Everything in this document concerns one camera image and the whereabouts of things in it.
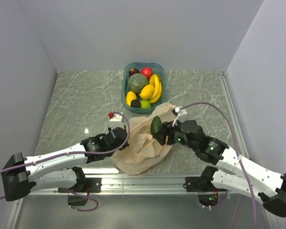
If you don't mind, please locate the aluminium front rail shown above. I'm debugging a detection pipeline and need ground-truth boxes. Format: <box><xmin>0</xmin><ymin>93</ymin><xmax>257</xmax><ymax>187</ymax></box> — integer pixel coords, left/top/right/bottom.
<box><xmin>28</xmin><ymin>174</ymin><xmax>229</xmax><ymax>195</ymax></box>

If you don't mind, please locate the red apple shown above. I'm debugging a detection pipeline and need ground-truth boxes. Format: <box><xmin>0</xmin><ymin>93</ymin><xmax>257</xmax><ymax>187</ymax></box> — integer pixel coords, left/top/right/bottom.
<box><xmin>141</xmin><ymin>67</ymin><xmax>153</xmax><ymax>80</ymax></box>

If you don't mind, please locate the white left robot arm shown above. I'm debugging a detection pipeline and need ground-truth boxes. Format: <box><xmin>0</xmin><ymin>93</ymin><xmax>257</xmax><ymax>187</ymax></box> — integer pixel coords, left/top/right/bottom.
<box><xmin>1</xmin><ymin>127</ymin><xmax>128</xmax><ymax>201</ymax></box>

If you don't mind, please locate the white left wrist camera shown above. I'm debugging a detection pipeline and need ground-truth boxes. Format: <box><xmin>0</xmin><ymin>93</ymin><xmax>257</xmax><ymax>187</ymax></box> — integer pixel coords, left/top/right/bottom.
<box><xmin>108</xmin><ymin>112</ymin><xmax>125</xmax><ymax>129</ymax></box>

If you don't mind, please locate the green lime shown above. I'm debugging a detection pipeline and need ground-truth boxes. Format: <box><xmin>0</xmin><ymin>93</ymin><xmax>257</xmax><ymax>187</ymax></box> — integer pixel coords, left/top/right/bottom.
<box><xmin>140</xmin><ymin>100</ymin><xmax>151</xmax><ymax>109</ymax></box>

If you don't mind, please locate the green netted melon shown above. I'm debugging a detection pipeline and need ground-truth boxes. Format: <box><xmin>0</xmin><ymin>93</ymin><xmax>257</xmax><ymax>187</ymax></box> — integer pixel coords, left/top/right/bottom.
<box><xmin>128</xmin><ymin>73</ymin><xmax>148</xmax><ymax>94</ymax></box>

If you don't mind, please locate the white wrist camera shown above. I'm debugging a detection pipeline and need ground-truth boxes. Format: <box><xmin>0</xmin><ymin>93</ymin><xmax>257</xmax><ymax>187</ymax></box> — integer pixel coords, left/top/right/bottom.
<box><xmin>173</xmin><ymin>107</ymin><xmax>188</xmax><ymax>126</ymax></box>
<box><xmin>108</xmin><ymin>112</ymin><xmax>125</xmax><ymax>129</ymax></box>

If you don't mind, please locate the dark brown small fruit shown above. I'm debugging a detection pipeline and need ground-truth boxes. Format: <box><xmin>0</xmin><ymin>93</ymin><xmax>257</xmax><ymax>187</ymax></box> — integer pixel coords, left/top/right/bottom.
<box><xmin>131</xmin><ymin>99</ymin><xmax>141</xmax><ymax>108</ymax></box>

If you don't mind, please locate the yellow banana bunch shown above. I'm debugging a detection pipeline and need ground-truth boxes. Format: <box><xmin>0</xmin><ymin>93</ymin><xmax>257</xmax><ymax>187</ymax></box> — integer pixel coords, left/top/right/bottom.
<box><xmin>149</xmin><ymin>74</ymin><xmax>162</xmax><ymax>104</ymax></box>

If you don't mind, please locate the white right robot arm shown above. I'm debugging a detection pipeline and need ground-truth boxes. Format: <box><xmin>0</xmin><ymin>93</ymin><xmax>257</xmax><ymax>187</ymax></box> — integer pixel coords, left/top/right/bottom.
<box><xmin>150</xmin><ymin>116</ymin><xmax>286</xmax><ymax>218</ymax></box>

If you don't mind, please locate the dark brown avocado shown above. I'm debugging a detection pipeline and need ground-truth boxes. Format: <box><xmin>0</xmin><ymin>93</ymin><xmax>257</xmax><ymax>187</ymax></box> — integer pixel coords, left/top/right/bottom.
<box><xmin>128</xmin><ymin>68</ymin><xmax>140</xmax><ymax>77</ymax></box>

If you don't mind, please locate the translucent orange plastic bag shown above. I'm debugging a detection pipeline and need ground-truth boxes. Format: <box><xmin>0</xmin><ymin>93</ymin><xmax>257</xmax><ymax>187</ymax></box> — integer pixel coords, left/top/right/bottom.
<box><xmin>111</xmin><ymin>103</ymin><xmax>175</xmax><ymax>175</ymax></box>

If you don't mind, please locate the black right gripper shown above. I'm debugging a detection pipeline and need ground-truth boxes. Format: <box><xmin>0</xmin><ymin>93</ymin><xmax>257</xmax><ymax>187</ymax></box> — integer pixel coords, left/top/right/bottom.
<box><xmin>153</xmin><ymin>117</ymin><xmax>197</xmax><ymax>151</ymax></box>

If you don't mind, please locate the aluminium rail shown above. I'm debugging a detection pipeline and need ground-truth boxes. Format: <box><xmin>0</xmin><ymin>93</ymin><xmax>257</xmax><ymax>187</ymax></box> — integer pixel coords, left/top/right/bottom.
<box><xmin>218</xmin><ymin>72</ymin><xmax>251</xmax><ymax>159</ymax></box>
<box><xmin>28</xmin><ymin>174</ymin><xmax>229</xmax><ymax>195</ymax></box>

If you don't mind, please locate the dark green avocado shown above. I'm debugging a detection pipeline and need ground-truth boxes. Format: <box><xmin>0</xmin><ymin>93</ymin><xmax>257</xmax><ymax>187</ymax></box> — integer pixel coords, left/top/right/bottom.
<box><xmin>150</xmin><ymin>116</ymin><xmax>163</xmax><ymax>135</ymax></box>

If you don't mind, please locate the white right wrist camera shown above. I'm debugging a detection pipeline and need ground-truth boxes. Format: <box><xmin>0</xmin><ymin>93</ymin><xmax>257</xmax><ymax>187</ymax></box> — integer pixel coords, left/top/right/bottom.
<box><xmin>173</xmin><ymin>107</ymin><xmax>188</xmax><ymax>126</ymax></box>

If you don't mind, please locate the yellow mango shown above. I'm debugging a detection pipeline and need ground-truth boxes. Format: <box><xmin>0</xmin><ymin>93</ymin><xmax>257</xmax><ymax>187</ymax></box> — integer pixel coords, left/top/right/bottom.
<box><xmin>139</xmin><ymin>84</ymin><xmax>155</xmax><ymax>100</ymax></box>
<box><xmin>126</xmin><ymin>91</ymin><xmax>137</xmax><ymax>106</ymax></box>

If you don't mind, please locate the teal plastic fruit tray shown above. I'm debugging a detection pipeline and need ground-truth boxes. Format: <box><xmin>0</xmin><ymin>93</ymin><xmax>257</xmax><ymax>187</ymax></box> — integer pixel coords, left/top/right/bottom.
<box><xmin>121</xmin><ymin>62</ymin><xmax>166</xmax><ymax>114</ymax></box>

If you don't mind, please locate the aluminium right side rail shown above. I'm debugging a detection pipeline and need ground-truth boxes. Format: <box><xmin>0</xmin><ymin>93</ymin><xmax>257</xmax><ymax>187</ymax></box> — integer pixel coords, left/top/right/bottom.
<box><xmin>218</xmin><ymin>72</ymin><xmax>251</xmax><ymax>159</ymax></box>

